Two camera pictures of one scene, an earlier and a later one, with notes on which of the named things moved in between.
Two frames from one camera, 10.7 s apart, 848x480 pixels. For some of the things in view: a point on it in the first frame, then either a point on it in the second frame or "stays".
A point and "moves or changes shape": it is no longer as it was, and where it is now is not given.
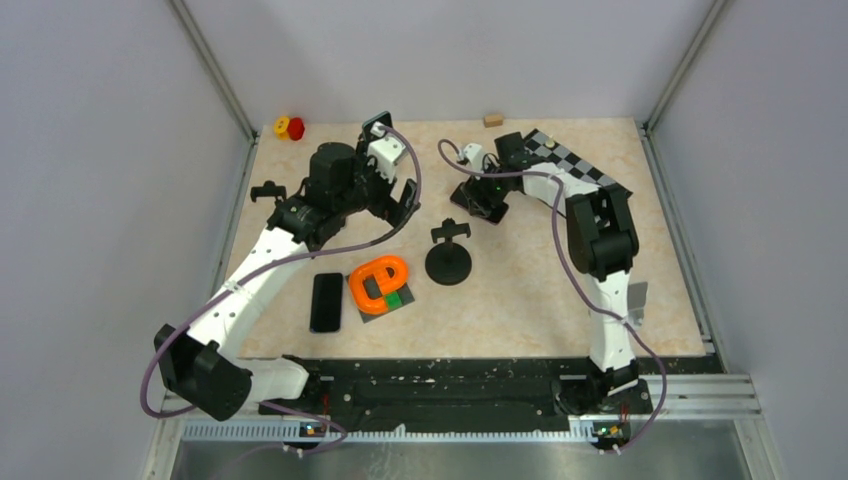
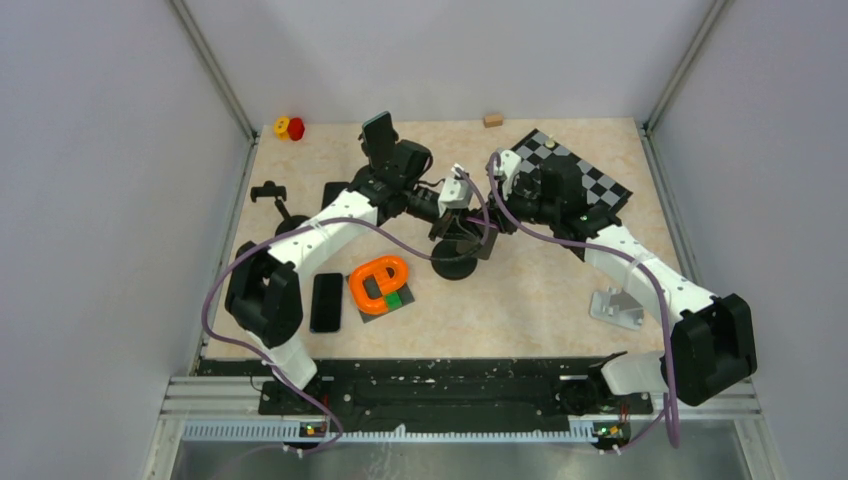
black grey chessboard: (569, 162) stays
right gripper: (476, 187) -> (500, 217)
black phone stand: (268, 189) moves or changes shape
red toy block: (295, 128) stays
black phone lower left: (326, 303) stays
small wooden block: (493, 120) stays
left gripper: (395, 213) -> (454, 226)
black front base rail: (441, 390) stays
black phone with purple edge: (494, 213) -> (489, 232)
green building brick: (393, 300) stays
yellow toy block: (280, 127) stays
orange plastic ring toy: (377, 267) stays
